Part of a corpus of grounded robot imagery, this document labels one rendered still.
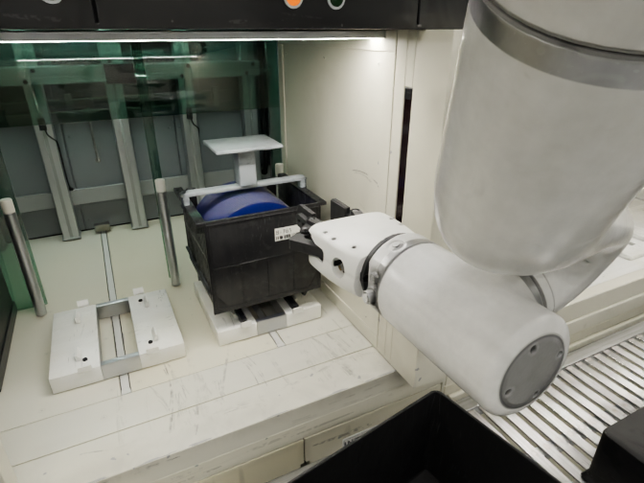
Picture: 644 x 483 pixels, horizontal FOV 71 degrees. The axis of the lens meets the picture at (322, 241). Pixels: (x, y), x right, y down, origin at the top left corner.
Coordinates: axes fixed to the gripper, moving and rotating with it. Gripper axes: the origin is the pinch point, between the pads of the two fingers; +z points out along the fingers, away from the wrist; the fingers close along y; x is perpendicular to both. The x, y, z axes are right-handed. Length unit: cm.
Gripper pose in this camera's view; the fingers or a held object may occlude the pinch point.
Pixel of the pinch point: (323, 217)
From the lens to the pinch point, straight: 56.3
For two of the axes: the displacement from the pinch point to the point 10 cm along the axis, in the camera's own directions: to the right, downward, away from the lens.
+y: 8.9, -1.9, 4.1
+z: -4.5, -3.8, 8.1
